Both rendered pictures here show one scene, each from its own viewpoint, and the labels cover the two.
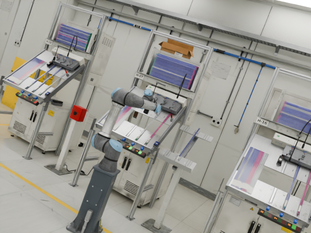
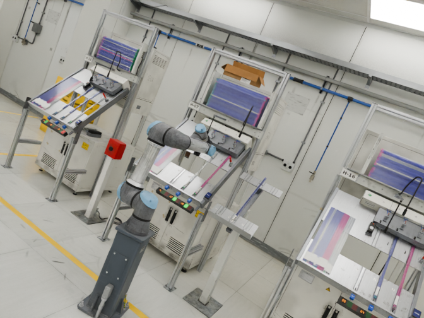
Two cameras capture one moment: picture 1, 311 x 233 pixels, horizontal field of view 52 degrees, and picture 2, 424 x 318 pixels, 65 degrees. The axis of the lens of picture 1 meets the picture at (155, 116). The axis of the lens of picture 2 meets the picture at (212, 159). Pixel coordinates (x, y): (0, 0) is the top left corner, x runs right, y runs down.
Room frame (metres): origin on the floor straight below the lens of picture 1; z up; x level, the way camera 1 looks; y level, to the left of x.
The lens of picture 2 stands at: (0.61, -0.06, 1.38)
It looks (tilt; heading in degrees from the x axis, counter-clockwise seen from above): 8 degrees down; 1
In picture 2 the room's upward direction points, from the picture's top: 24 degrees clockwise
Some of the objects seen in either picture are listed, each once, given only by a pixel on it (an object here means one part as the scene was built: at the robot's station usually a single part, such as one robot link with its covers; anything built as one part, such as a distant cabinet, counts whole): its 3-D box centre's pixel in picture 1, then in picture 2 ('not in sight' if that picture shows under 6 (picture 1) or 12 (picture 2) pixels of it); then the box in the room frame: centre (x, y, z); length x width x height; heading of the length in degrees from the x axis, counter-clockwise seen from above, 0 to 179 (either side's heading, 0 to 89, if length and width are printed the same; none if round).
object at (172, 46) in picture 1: (183, 50); (251, 76); (3.88, -0.03, 1.82); 0.68 x 0.30 x 0.20; 68
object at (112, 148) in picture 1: (113, 149); (146, 204); (2.49, 0.22, 0.72); 0.13 x 0.12 x 0.14; 66
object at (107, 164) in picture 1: (109, 162); (139, 222); (2.48, 0.22, 0.60); 0.15 x 0.15 x 0.10
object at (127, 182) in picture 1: (136, 167); (185, 219); (3.70, -0.01, 0.31); 0.70 x 0.65 x 0.62; 68
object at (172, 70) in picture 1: (173, 71); (237, 102); (3.56, -0.02, 1.52); 0.51 x 0.13 x 0.27; 68
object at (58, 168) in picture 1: (69, 138); (103, 179); (3.54, 0.84, 0.39); 0.24 x 0.24 x 0.78; 68
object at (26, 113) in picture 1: (48, 98); (84, 127); (4.08, 1.39, 0.66); 1.01 x 0.73 x 1.31; 158
